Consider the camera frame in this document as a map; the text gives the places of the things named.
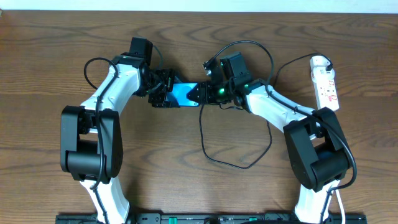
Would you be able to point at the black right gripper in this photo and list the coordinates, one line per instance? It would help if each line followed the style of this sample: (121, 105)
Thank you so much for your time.
(204, 93)

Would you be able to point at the blue Samsung Galaxy smartphone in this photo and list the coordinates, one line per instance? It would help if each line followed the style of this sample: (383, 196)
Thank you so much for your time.
(178, 96)

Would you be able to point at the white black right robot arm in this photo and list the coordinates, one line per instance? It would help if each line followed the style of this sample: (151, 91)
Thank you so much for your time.
(318, 152)

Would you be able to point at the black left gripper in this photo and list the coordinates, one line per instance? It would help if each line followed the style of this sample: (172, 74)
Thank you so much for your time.
(166, 89)

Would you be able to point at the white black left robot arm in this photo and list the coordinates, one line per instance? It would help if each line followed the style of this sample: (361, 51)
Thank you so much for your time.
(91, 146)

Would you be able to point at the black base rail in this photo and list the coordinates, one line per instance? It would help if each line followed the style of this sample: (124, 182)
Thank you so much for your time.
(156, 218)

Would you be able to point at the white power strip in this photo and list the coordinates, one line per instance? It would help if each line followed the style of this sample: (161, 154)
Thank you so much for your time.
(326, 95)

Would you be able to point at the white USB wall charger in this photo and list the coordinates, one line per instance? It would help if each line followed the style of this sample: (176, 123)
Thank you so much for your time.
(321, 69)

